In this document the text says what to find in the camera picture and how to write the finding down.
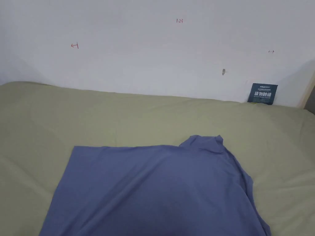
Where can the bed with pale green sheet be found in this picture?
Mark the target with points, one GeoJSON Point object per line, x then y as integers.
{"type": "Point", "coordinates": [73, 118]}

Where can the dark blue printed card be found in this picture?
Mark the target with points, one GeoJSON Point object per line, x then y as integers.
{"type": "Point", "coordinates": [263, 94]}

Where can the blue shirt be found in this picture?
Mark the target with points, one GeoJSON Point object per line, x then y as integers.
{"type": "Point", "coordinates": [147, 186]}

